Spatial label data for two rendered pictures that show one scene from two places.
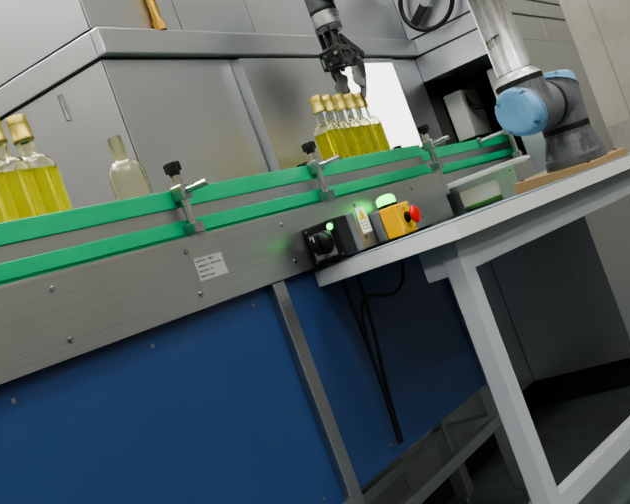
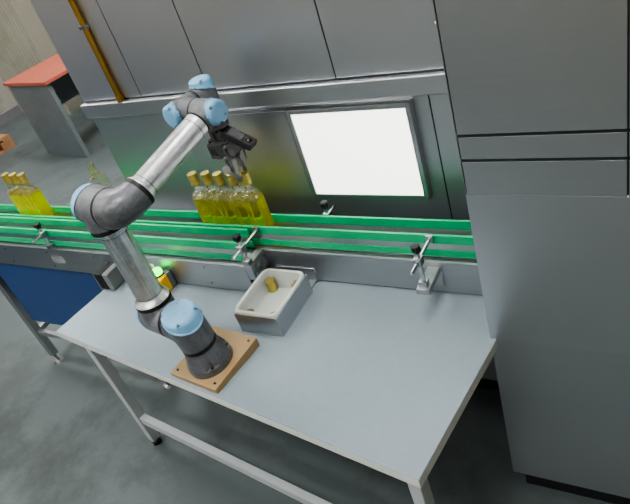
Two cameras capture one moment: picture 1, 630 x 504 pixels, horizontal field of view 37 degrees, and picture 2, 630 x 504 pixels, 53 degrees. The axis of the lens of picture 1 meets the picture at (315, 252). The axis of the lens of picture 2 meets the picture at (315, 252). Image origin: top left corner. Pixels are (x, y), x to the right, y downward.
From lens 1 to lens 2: 3.87 m
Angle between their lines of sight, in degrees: 95
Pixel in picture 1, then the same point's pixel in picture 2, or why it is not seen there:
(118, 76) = (102, 126)
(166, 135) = (133, 156)
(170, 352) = (52, 272)
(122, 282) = (25, 253)
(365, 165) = (167, 244)
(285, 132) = (215, 166)
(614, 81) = not seen: outside the picture
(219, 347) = (72, 278)
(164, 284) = (40, 258)
